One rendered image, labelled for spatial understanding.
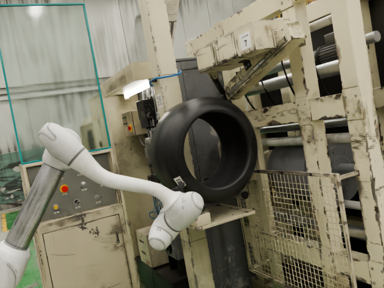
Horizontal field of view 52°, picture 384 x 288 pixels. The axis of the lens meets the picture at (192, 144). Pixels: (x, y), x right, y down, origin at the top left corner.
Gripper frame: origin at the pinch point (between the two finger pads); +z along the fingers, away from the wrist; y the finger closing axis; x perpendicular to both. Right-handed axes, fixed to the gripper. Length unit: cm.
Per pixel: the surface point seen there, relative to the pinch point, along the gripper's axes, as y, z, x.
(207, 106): -21.2, 29.7, 26.2
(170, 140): -20.8, 11.1, 6.2
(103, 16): -198, 933, -408
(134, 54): -60, 937, -405
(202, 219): 22.0, 2.1, -2.6
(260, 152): 35, 74, 20
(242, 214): 37.5, 16.5, 10.4
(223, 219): 31.4, 9.0, 3.2
